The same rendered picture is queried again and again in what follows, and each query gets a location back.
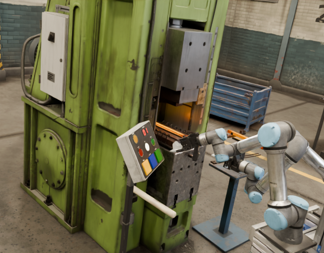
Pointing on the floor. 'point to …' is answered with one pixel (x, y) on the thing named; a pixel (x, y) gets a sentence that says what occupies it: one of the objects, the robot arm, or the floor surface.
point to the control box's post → (126, 214)
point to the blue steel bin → (239, 101)
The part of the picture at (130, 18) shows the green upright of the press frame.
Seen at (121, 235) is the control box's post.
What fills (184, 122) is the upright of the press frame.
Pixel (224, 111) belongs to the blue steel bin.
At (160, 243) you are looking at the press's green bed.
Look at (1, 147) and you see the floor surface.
